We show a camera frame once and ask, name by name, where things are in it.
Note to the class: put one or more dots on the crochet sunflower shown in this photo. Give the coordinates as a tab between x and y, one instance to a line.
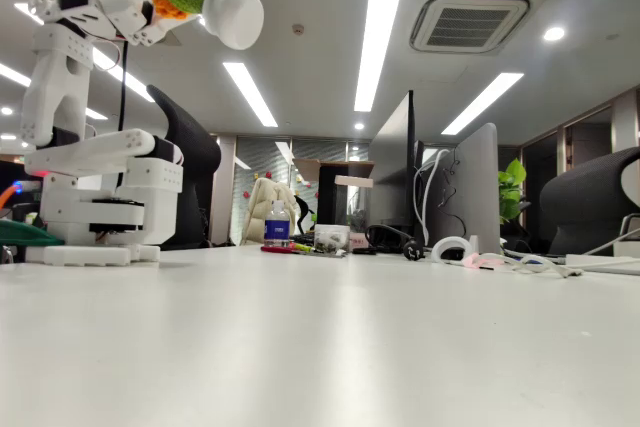
236	14

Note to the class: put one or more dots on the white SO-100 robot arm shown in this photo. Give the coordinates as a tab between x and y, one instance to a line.
55	87

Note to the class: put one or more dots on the long ceiling light strip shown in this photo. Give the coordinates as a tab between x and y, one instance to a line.
382	22
482	103
250	94

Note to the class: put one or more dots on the black mesh office chair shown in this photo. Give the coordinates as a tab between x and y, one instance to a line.
195	157
585	197

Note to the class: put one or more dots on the ceiling smoke detector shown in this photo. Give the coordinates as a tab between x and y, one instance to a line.
298	29

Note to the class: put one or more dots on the cream padded jacket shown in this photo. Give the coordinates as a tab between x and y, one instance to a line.
260	207

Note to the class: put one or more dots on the brown cardboard box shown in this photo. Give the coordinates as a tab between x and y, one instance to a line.
312	169

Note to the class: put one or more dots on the clear bottle with blue label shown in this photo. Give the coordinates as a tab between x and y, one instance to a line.
276	232

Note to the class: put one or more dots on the green flat object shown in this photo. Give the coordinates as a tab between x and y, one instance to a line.
25	234

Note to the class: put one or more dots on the red pen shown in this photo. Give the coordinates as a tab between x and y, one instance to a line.
277	249

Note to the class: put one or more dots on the green highlighter pen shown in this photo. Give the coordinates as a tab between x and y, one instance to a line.
305	248

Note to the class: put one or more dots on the clear plastic container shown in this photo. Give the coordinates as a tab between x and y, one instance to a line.
330	239

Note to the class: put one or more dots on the thin black-edged monitor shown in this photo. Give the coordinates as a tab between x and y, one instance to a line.
411	147

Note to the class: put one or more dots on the small pink box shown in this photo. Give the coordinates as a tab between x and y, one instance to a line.
359	242

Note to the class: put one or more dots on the ceiling air conditioner vent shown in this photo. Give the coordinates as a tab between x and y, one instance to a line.
470	22

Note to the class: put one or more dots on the grey monitor back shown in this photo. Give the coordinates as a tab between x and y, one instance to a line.
475	182

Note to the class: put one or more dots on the round ceiling downlight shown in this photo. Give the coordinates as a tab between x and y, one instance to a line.
554	33

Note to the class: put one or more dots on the green leafy plant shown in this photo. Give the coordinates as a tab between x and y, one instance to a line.
510	192

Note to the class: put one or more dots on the pink translucent object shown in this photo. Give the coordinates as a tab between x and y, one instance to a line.
482	261

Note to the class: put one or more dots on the white flat power strip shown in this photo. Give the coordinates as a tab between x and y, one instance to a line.
600	263

